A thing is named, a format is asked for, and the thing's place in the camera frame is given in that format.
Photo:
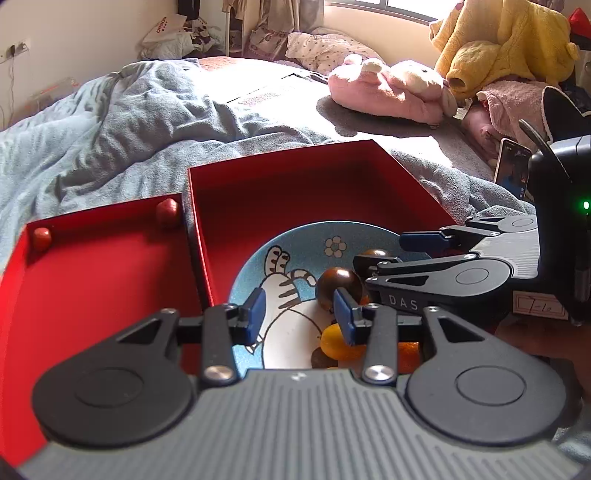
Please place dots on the small red fruit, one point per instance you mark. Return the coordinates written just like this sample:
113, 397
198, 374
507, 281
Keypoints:
167, 213
41, 237

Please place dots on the beige hanging clothes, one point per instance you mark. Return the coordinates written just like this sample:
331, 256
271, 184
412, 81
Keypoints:
244, 9

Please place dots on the shallow red tray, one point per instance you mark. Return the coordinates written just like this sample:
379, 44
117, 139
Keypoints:
92, 286

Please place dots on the yellow fleece robe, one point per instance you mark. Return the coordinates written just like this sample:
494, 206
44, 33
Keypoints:
498, 41

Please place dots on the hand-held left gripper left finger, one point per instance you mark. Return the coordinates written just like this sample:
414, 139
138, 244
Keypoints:
256, 318

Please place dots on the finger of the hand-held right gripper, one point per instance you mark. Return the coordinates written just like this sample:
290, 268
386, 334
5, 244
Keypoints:
415, 272
418, 241

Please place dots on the large mandarin orange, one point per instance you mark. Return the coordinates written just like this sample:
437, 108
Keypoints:
406, 356

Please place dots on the grey bed sheet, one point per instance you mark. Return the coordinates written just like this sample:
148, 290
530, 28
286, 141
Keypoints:
415, 138

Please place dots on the white bag pile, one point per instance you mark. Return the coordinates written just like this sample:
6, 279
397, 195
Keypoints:
198, 39

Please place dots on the black hanging garment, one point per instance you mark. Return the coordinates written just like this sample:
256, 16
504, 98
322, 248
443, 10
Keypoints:
188, 5

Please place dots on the white wall socket strip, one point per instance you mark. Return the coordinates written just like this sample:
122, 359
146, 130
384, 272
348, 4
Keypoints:
21, 48

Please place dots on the deep red box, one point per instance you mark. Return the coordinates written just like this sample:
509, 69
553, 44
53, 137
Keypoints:
300, 184

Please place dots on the window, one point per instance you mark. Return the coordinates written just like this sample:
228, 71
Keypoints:
392, 7

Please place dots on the red cloth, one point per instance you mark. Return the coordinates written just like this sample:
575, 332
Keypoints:
581, 22

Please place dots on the pink plush toy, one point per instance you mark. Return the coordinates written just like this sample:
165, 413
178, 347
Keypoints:
383, 92

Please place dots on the smartphone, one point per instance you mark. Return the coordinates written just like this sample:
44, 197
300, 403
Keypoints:
512, 168

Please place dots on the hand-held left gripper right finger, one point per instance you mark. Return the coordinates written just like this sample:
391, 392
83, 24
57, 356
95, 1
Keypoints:
344, 318

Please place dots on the dotted pillow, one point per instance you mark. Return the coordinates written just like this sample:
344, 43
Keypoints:
323, 46

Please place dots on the blue cartoon print plate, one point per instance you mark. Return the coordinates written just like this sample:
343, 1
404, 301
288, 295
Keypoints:
304, 244

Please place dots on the dark brown round fruit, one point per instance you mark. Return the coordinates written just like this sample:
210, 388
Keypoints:
374, 253
339, 288

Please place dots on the clear plastic box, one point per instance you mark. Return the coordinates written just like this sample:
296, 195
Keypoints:
53, 92

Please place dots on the light blue blanket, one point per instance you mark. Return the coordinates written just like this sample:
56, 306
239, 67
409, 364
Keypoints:
115, 138

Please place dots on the dark cloth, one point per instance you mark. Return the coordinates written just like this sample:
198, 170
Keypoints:
561, 115

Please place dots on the floral curtain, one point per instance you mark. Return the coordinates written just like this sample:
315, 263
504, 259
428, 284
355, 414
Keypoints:
277, 37

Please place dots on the pink towel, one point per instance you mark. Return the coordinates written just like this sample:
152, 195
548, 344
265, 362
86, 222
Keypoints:
508, 106

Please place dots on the small yellowish mandarin orange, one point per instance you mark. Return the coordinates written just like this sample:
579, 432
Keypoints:
339, 346

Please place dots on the white rack pole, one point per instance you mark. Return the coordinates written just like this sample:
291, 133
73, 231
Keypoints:
227, 32

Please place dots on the white shopping bag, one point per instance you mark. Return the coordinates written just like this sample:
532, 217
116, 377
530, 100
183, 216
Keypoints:
164, 30

